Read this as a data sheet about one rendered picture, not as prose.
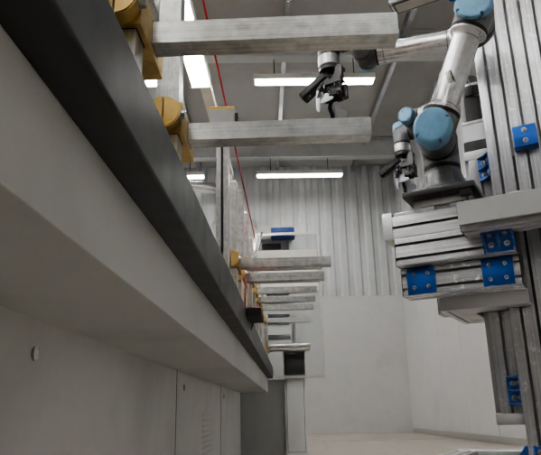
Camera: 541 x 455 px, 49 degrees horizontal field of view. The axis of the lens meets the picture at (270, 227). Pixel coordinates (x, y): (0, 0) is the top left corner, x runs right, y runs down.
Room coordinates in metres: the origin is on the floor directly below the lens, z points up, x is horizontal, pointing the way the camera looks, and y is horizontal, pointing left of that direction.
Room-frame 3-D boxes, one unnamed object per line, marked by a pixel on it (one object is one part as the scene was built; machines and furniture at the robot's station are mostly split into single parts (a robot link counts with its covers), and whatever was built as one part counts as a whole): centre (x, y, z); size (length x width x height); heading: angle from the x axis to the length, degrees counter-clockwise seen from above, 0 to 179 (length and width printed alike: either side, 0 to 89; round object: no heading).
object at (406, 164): (2.56, -0.63, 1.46); 0.09 x 0.08 x 0.12; 61
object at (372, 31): (0.62, 0.06, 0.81); 0.44 x 0.03 x 0.04; 88
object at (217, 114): (1.57, 0.13, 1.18); 0.07 x 0.07 x 0.08; 88
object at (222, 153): (1.57, 0.13, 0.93); 0.05 x 0.05 x 0.45; 88
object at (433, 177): (1.83, -0.57, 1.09); 0.15 x 0.15 x 0.10
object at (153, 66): (0.60, 0.16, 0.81); 0.14 x 0.06 x 0.05; 178
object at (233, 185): (1.83, 0.12, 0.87); 0.04 x 0.04 x 0.48; 88
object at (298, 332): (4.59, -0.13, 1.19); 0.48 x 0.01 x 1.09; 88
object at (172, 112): (0.85, 0.15, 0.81); 0.14 x 0.06 x 0.05; 178
